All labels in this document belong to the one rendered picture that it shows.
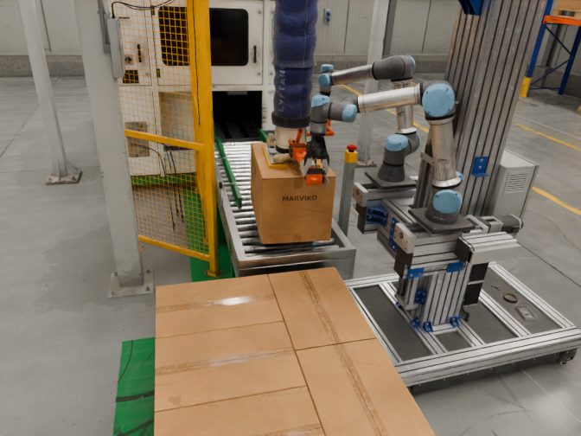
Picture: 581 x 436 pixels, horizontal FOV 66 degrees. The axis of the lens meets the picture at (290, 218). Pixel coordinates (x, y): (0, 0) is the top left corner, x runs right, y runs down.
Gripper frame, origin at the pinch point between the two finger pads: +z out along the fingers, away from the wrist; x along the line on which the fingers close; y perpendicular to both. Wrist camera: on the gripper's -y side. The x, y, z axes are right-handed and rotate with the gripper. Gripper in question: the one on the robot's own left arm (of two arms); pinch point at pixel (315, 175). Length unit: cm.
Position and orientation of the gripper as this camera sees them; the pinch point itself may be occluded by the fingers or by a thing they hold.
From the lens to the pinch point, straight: 207.9
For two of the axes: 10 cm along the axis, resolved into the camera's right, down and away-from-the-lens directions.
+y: -1.9, -4.6, 8.7
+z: -0.6, 8.9, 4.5
